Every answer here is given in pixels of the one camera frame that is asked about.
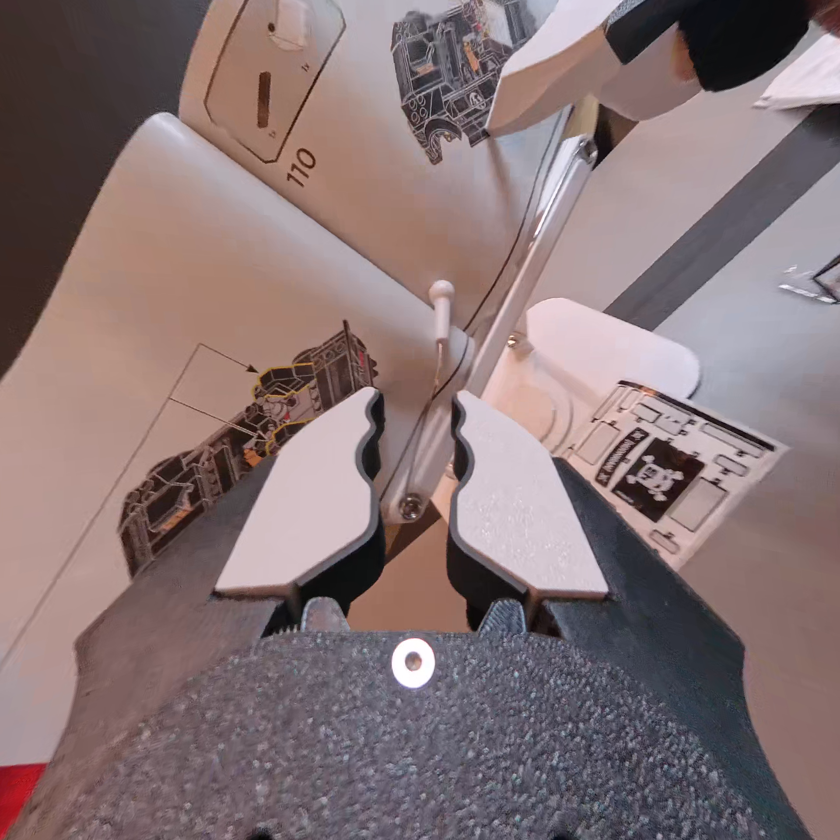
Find red storage bin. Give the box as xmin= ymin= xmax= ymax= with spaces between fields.
xmin=0 ymin=759 xmax=56 ymax=840

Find white paper bags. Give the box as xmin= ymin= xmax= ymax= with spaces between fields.
xmin=755 ymin=29 xmax=840 ymax=110

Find sticker sheet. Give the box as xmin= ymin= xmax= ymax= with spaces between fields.
xmin=574 ymin=380 xmax=790 ymax=569

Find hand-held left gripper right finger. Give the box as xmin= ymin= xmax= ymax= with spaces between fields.
xmin=447 ymin=390 xmax=610 ymax=628

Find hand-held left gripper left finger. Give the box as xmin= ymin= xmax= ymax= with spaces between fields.
xmin=214 ymin=386 xmax=388 ymax=628

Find large black panel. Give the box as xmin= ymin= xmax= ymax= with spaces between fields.
xmin=0 ymin=0 xmax=217 ymax=382

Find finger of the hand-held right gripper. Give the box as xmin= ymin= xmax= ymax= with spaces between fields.
xmin=485 ymin=0 xmax=620 ymax=137

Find lego instruction booklet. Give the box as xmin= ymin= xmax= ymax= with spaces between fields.
xmin=0 ymin=0 xmax=578 ymax=762

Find white booklet stand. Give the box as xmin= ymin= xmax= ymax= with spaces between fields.
xmin=381 ymin=132 xmax=703 ymax=526

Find clear lego windshield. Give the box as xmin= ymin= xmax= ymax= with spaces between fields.
xmin=781 ymin=252 xmax=840 ymax=307

